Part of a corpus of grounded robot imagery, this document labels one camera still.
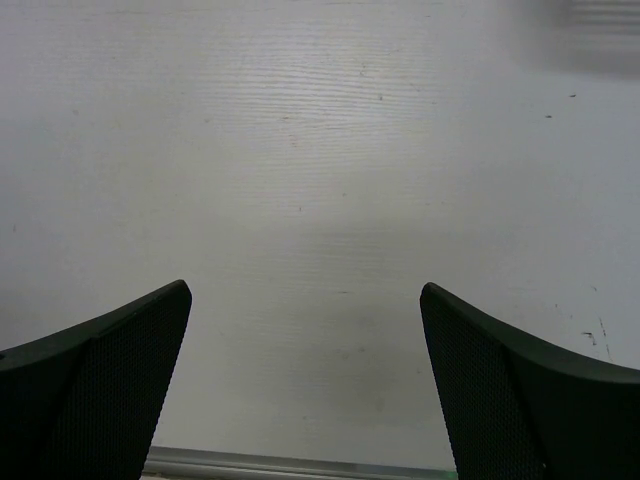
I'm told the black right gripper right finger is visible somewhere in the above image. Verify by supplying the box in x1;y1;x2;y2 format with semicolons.
420;283;639;479

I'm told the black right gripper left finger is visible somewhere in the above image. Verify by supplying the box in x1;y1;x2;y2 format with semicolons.
1;280;192;479

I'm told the aluminium table edge rail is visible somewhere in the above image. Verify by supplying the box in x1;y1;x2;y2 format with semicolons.
143;446;458;480

